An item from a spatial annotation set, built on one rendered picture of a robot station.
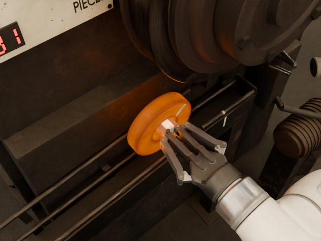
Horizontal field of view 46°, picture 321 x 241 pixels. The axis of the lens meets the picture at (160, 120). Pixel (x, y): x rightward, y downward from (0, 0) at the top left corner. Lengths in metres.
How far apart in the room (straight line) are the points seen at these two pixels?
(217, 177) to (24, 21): 0.41
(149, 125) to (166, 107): 0.05
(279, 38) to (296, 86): 1.37
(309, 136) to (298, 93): 0.84
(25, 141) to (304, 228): 0.52
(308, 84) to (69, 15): 1.65
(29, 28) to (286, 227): 0.51
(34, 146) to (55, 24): 0.24
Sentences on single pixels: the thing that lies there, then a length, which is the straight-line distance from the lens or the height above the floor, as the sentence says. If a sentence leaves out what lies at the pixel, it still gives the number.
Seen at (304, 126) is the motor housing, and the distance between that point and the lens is 1.24.
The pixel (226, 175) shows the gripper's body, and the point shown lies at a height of 0.87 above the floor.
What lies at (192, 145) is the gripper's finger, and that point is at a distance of 0.74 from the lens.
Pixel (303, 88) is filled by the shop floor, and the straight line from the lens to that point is 2.10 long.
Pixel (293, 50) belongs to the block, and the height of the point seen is 0.79.
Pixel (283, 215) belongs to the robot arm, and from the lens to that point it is 0.68.
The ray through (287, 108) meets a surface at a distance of 1.17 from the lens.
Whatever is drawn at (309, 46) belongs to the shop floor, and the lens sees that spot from 2.34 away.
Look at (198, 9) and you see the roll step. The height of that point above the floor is 1.13.
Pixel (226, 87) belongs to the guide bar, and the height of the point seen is 0.70.
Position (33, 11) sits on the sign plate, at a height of 1.12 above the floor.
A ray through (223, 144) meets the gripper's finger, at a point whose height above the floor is 0.85.
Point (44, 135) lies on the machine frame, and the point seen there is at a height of 0.87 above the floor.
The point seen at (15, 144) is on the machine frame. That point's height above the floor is 0.87.
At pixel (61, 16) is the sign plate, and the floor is 1.09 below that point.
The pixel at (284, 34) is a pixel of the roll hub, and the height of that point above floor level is 1.02.
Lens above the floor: 1.47
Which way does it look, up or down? 54 degrees down
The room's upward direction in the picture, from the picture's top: straight up
